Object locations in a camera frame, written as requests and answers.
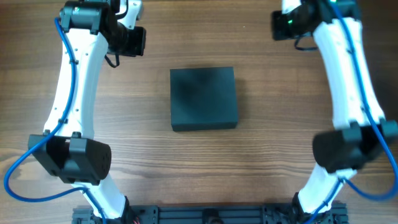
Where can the dark green box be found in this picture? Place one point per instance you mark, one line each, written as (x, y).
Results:
(203, 99)

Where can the left arm white wrist camera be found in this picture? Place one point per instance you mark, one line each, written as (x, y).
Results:
(130, 12)

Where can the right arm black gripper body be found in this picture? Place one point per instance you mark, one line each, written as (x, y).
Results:
(280, 25)

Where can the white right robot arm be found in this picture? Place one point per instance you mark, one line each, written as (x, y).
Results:
(361, 131)

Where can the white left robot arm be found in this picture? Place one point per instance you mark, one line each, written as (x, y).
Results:
(91, 31)

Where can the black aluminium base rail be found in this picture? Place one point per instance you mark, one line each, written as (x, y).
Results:
(256, 214)

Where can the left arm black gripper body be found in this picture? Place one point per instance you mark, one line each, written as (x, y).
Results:
(134, 41)

